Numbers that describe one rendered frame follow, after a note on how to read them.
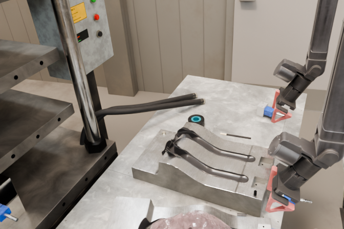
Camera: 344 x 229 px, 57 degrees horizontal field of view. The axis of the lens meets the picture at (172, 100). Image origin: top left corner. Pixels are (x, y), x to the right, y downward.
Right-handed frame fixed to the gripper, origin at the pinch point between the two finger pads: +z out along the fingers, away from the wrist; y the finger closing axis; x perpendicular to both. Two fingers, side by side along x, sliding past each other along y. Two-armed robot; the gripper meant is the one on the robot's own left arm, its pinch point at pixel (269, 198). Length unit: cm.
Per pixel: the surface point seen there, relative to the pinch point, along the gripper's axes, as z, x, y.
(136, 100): 148, -71, -186
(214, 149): 19.5, -13.8, -29.6
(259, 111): 18, 3, -69
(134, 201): 26.2, -32.6, 3.7
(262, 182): 12.1, 4.0, -18.0
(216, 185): 17.8, -10.1, -11.4
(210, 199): 24.6, -8.9, -10.7
